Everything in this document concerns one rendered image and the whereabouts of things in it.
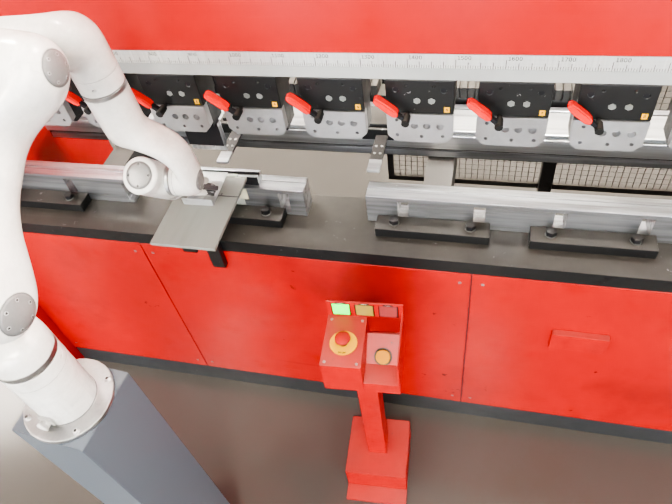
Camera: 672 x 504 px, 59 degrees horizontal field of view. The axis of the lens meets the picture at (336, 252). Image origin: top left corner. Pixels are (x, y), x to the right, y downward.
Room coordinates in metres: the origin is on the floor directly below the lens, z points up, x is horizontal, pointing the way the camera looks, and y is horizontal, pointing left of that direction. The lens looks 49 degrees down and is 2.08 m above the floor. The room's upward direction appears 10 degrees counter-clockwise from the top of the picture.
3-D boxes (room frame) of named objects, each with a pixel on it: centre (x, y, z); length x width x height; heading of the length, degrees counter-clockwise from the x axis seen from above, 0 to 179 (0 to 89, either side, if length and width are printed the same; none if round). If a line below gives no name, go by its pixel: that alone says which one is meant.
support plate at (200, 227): (1.18, 0.34, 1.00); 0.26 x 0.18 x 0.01; 160
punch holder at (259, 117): (1.25, 0.12, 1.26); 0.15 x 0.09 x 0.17; 70
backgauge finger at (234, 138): (1.47, 0.23, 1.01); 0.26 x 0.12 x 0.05; 160
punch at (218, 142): (1.32, 0.29, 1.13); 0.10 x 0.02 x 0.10; 70
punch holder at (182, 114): (1.32, 0.31, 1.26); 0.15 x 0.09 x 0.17; 70
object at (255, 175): (1.31, 0.27, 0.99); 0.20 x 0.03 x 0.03; 70
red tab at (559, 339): (0.81, -0.62, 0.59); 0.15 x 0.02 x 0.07; 70
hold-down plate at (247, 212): (1.25, 0.27, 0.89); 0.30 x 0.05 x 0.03; 70
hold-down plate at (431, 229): (1.05, -0.26, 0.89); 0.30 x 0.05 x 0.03; 70
